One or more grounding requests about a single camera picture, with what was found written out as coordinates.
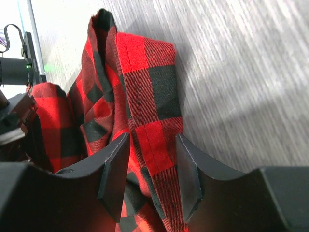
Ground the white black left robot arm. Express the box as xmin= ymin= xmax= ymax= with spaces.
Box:
xmin=0 ymin=58 xmax=40 ymax=163

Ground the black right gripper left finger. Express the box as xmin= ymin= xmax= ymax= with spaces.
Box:
xmin=0 ymin=133 xmax=130 ymax=232

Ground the red black plaid shirt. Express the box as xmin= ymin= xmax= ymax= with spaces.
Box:
xmin=31 ymin=9 xmax=188 ymax=232

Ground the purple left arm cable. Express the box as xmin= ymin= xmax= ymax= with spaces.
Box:
xmin=0 ymin=28 xmax=10 ymax=53

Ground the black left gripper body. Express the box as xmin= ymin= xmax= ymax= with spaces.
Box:
xmin=0 ymin=93 xmax=37 ymax=162

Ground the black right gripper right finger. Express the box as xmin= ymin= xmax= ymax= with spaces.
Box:
xmin=176 ymin=134 xmax=309 ymax=232

